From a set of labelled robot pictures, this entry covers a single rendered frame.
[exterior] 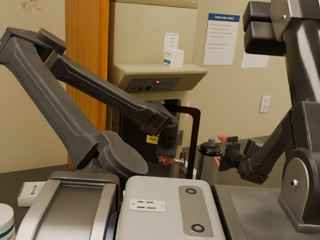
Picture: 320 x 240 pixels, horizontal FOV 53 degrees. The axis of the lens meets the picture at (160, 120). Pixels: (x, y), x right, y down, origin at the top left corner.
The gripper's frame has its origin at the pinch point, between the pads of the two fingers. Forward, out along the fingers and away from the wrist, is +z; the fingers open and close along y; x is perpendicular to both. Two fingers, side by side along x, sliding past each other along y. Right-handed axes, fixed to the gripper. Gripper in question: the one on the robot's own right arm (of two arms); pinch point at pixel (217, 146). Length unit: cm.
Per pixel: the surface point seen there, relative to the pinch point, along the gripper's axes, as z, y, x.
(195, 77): 2.6, 28.2, 12.6
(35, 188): 27, -21, 67
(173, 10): 12, 51, 19
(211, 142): 4.2, 0.3, 0.0
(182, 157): -5.8, 1.0, 20.2
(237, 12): 55, 52, -46
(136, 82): 3.8, 27.0, 35.1
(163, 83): 4.9, 25.8, 24.3
